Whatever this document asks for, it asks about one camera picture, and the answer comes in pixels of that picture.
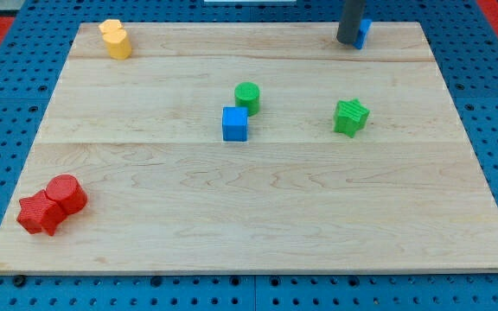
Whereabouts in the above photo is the blue block at top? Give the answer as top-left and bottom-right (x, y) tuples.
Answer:
(353, 19), (373, 49)

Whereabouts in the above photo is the red cylinder block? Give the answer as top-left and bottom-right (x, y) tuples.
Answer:
(46, 175), (87, 215)

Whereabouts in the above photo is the green cylinder block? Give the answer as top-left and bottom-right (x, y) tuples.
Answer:
(234, 81), (260, 117)

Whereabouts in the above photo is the wooden board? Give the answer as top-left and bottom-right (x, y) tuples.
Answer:
(0, 22), (498, 276)

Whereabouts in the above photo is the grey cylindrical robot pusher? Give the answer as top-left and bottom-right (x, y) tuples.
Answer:
(336, 0), (366, 44)

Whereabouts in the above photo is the blue cube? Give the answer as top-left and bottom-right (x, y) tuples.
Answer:
(221, 106), (248, 142)

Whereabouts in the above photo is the yellow hexagon block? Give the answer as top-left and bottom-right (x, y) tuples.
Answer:
(98, 19), (123, 35)

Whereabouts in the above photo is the green star block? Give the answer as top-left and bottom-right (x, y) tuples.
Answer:
(333, 98), (370, 138)

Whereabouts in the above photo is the red star block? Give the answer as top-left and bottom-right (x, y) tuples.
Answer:
(16, 190), (67, 236)

